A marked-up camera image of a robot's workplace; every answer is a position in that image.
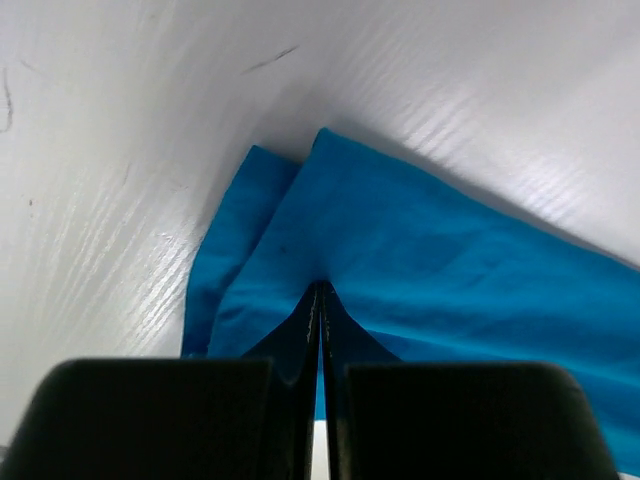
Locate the blue t shirt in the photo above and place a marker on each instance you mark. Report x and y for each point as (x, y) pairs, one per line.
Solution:
(431, 273)

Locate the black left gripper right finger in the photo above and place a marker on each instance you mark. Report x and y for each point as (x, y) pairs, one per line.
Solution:
(391, 419)

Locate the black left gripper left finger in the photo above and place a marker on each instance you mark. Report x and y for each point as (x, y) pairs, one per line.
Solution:
(251, 417)

